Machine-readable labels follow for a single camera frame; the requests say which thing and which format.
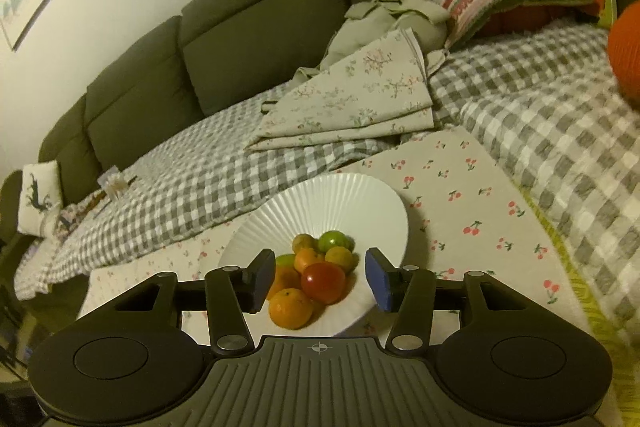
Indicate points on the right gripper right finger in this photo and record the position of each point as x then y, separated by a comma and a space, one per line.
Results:
410, 294

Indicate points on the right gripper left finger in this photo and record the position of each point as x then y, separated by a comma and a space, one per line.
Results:
230, 293

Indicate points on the large orange mandarin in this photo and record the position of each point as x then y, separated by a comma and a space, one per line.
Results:
290, 308

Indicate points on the green oval tomato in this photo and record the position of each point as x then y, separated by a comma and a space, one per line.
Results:
285, 260
334, 238

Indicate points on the small yellow fruit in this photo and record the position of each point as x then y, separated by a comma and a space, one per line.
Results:
341, 256

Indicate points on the orange mandarin with spot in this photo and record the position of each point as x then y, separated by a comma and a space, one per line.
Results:
306, 257

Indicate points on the red tomato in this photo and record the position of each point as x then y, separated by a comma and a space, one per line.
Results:
324, 282

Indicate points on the small yellow-green fruit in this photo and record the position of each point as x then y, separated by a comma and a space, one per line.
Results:
303, 241

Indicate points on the white ribbed plate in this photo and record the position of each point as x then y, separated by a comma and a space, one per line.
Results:
320, 251

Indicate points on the cherry print cloth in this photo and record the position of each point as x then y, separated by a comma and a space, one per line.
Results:
438, 202

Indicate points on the clear box of cotton swabs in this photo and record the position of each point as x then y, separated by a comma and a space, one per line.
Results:
113, 183

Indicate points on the folded floral cloth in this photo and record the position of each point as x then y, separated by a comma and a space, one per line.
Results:
380, 90

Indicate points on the white embroidered deer pillow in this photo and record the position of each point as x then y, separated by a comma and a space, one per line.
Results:
41, 200

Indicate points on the grey checked blanket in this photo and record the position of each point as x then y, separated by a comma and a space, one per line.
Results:
545, 106

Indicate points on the dark green sofa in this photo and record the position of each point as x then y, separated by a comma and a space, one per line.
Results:
131, 73

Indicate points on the beige crumpled garment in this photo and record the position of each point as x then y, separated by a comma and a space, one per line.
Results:
369, 20

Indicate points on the orange plush cushion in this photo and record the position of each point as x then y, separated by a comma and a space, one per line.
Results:
624, 53

